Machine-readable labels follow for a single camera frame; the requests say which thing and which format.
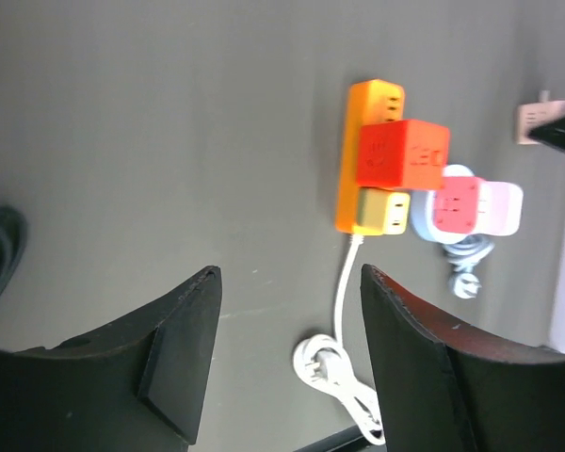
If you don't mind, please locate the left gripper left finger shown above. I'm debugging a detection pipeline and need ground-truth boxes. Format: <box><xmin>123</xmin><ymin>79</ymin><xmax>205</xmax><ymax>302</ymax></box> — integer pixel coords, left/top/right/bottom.
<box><xmin>0</xmin><ymin>266</ymin><xmax>222</xmax><ymax>451</ymax></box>

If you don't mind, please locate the pink cube adapter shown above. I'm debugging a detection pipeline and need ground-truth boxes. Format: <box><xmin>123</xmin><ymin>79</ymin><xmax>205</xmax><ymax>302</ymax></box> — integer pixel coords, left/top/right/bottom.
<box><xmin>515</xmin><ymin>89</ymin><xmax>565</xmax><ymax>145</ymax></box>

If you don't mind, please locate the white cord with plug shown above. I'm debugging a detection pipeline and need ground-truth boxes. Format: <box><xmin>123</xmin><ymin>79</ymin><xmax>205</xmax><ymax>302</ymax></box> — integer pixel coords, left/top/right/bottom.
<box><xmin>292</xmin><ymin>234</ymin><xmax>387</xmax><ymax>446</ymax></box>

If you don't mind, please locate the pink square adapter plug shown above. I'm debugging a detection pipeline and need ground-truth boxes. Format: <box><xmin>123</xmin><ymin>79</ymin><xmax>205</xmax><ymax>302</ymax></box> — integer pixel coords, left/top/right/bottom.
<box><xmin>432</xmin><ymin>176</ymin><xmax>484</xmax><ymax>234</ymax></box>

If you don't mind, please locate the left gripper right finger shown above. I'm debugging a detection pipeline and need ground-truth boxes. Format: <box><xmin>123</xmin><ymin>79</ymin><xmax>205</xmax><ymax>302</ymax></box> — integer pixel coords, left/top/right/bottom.
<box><xmin>361</xmin><ymin>265</ymin><xmax>565</xmax><ymax>451</ymax></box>

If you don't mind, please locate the blue round power socket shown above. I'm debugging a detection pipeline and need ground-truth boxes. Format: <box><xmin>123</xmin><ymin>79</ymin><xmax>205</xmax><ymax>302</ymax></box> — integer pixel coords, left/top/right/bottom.
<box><xmin>410</xmin><ymin>164</ymin><xmax>475</xmax><ymax>244</ymax></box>

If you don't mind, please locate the orange power strip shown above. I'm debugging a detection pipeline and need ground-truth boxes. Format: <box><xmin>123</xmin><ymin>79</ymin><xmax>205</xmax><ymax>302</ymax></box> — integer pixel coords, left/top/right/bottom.
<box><xmin>334</xmin><ymin>79</ymin><xmax>405</xmax><ymax>236</ymax></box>

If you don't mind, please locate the yellow cube charger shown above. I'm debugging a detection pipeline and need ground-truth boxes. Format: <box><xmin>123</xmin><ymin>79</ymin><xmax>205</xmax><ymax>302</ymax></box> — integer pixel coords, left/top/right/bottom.
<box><xmin>354</xmin><ymin>187</ymin><xmax>411</xmax><ymax>236</ymax></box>

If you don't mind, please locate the blue socket grey cord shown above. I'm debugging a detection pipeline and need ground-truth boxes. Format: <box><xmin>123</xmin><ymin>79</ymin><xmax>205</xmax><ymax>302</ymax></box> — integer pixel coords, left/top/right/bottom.
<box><xmin>440</xmin><ymin>234</ymin><xmax>498</xmax><ymax>301</ymax></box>

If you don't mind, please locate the white usb charger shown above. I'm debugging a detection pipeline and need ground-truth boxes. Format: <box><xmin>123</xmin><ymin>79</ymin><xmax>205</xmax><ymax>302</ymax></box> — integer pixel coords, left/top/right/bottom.
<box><xmin>474</xmin><ymin>181</ymin><xmax>524</xmax><ymax>236</ymax></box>

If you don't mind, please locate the red plug adapter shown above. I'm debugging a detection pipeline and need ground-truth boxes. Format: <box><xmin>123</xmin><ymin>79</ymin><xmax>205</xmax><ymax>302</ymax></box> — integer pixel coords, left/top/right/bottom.
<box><xmin>356</xmin><ymin>119</ymin><xmax>450</xmax><ymax>190</ymax></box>

